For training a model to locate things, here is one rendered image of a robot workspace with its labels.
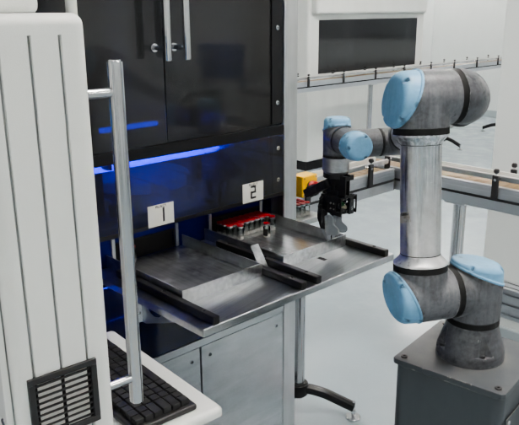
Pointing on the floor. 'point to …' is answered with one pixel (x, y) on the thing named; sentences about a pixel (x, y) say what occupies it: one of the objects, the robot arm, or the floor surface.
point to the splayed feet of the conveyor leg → (328, 398)
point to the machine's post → (286, 205)
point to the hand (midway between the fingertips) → (328, 238)
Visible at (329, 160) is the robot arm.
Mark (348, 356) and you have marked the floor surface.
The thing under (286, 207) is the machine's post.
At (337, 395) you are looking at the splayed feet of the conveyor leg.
